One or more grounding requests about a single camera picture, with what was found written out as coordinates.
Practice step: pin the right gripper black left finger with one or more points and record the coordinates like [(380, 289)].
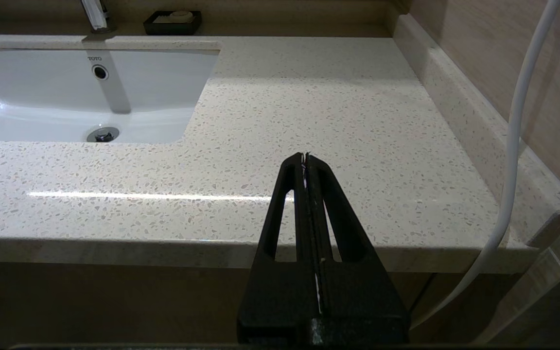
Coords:
[(280, 291)]

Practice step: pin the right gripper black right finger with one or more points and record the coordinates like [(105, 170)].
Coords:
[(358, 296)]

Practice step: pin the brown vanity cabinet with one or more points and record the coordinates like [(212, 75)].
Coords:
[(114, 301)]

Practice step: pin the chrome sink drain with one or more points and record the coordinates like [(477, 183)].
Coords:
[(103, 134)]

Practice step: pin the black soap dish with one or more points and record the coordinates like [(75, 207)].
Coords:
[(163, 30)]

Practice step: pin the beige soap bar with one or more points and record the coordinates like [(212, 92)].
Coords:
[(180, 17)]

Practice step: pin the white sink basin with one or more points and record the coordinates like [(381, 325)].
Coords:
[(42, 92)]

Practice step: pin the chrome faucet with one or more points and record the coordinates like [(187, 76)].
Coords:
[(94, 14)]

